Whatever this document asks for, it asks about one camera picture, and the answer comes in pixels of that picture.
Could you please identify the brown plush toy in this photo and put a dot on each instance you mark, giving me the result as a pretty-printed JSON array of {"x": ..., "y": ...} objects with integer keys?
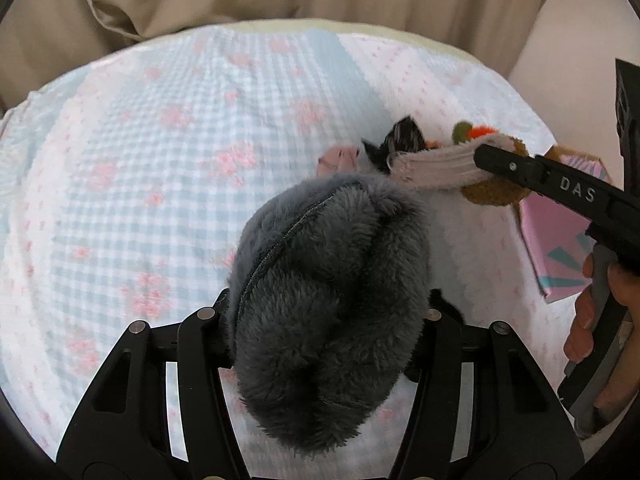
[{"x": 492, "y": 194}]

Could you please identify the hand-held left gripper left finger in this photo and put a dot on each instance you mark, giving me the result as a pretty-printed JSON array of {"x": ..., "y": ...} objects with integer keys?
[{"x": 199, "y": 345}]

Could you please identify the pink cardboard box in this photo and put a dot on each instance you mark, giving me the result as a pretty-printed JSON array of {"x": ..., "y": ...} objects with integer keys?
[{"x": 550, "y": 240}]

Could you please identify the white fleece cloth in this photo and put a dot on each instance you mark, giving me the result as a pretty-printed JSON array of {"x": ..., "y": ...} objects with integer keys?
[{"x": 475, "y": 250}]

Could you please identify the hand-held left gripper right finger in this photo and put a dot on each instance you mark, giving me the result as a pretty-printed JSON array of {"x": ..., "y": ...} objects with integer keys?
[{"x": 440, "y": 347}]

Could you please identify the blue checkered floral blanket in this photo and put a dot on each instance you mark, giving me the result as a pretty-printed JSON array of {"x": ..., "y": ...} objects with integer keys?
[{"x": 150, "y": 185}]

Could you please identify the grey fluffy plush pouch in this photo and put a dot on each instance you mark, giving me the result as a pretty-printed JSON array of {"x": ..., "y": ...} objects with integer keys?
[{"x": 330, "y": 310}]

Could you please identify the grey ribbed fuzzy sock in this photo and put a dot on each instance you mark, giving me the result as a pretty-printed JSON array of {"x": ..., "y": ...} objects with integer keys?
[{"x": 435, "y": 167}]

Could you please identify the pink plush toy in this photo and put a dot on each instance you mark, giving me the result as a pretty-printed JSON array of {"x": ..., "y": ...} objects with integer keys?
[{"x": 337, "y": 160}]

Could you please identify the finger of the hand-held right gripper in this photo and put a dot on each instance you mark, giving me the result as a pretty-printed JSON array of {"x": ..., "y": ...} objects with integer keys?
[{"x": 505, "y": 164}]

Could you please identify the person's right hand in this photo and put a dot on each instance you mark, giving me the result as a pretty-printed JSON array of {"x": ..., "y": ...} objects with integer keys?
[{"x": 582, "y": 320}]

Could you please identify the black and white plush toy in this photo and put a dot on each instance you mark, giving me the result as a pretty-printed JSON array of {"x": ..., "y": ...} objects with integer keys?
[{"x": 395, "y": 142}]

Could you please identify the pale green mattress sheet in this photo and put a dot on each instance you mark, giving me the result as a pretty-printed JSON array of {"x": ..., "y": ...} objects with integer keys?
[{"x": 380, "y": 30}]

